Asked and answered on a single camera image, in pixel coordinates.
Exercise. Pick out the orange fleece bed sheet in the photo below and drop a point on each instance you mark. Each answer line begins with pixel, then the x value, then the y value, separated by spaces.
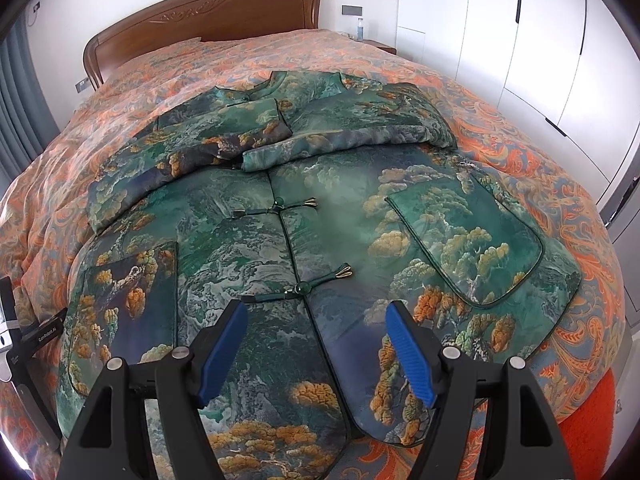
pixel 595 425

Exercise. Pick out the clear bottle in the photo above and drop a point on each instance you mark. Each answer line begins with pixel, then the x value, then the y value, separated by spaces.
pixel 360 30

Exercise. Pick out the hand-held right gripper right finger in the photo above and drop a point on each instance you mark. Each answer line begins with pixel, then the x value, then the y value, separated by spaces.
pixel 410 355

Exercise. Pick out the wooden headboard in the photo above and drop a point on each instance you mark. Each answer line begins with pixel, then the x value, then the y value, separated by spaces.
pixel 200 15

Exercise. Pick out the orange paisley duvet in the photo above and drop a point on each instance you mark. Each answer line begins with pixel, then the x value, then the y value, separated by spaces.
pixel 500 125

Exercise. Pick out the grey curtain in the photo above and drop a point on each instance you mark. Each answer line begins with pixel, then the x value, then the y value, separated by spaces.
pixel 22 90

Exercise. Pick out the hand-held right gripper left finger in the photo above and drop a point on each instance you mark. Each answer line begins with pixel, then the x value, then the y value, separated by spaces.
pixel 220 355

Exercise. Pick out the white wardrobe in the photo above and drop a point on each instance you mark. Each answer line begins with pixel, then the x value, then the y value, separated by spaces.
pixel 475 35

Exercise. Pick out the grey wall switch panel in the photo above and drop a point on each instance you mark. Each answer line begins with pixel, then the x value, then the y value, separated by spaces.
pixel 81 85
pixel 352 10

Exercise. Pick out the green landscape print jacket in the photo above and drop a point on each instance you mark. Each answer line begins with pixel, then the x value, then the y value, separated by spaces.
pixel 320 220

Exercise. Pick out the wooden bedside table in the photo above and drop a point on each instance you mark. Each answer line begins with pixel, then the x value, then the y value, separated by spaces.
pixel 380 46

